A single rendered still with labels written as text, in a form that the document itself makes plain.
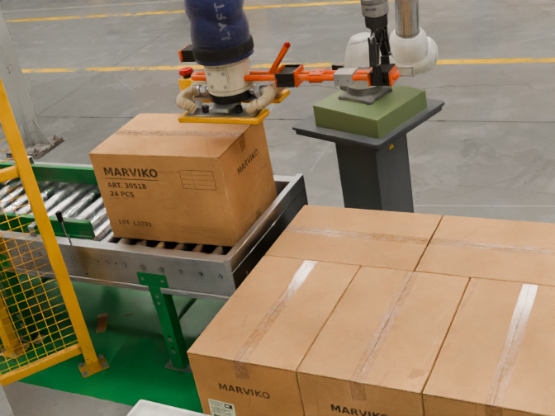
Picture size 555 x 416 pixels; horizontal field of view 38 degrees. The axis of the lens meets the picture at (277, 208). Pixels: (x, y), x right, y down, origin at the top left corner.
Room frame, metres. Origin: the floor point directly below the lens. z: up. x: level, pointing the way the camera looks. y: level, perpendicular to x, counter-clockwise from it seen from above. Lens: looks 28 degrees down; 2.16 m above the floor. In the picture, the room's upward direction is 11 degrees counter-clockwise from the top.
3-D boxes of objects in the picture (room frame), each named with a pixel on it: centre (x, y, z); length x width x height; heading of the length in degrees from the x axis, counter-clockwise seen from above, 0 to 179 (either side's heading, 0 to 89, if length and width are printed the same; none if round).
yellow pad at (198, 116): (2.83, 0.13, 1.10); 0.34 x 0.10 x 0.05; 61
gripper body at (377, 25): (2.63, -0.44, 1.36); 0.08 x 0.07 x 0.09; 150
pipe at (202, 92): (2.91, 0.09, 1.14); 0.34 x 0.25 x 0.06; 61
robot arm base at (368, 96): (3.40, -0.47, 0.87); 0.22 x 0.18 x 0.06; 44
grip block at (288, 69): (2.79, -0.13, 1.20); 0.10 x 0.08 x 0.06; 151
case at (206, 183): (3.09, 0.35, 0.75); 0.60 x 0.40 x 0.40; 62
